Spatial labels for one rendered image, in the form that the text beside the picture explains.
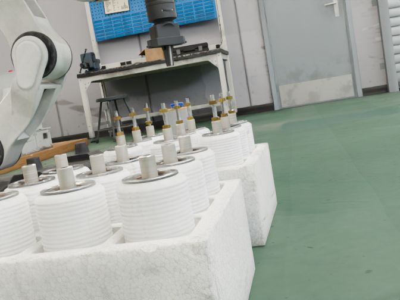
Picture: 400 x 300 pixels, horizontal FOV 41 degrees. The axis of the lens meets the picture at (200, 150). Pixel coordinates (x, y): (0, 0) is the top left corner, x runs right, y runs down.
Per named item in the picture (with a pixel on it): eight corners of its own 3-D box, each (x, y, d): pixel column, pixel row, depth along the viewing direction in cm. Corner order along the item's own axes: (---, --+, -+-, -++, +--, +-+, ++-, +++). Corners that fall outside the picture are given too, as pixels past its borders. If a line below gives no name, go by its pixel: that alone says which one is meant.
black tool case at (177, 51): (173, 59, 610) (171, 50, 609) (209, 53, 608) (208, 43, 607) (170, 58, 576) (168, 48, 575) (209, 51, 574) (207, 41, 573)
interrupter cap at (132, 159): (96, 169, 94) (95, 165, 94) (111, 162, 101) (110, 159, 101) (137, 163, 92) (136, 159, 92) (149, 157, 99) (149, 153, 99)
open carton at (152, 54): (152, 64, 631) (149, 45, 629) (182, 58, 615) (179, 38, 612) (139, 65, 604) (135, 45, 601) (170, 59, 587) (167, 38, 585)
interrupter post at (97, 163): (90, 177, 84) (86, 156, 84) (95, 174, 86) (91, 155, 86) (104, 175, 84) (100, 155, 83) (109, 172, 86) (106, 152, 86)
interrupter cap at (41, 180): (-1, 192, 84) (-3, 188, 84) (22, 183, 92) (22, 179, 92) (42, 186, 83) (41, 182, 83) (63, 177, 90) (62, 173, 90)
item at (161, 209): (129, 325, 69) (103, 189, 67) (149, 296, 79) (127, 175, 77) (201, 319, 67) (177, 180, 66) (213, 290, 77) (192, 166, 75)
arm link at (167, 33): (155, 45, 157) (148, 4, 155) (141, 50, 165) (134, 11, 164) (191, 41, 163) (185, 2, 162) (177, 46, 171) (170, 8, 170)
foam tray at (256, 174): (99, 262, 125) (84, 187, 123) (149, 218, 163) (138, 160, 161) (265, 246, 116) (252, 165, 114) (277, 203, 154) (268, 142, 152)
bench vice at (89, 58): (91, 74, 603) (87, 52, 601) (105, 71, 600) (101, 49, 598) (77, 74, 563) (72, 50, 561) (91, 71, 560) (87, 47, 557)
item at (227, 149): (246, 213, 119) (233, 133, 117) (205, 217, 122) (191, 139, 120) (255, 203, 128) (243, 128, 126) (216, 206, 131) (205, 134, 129)
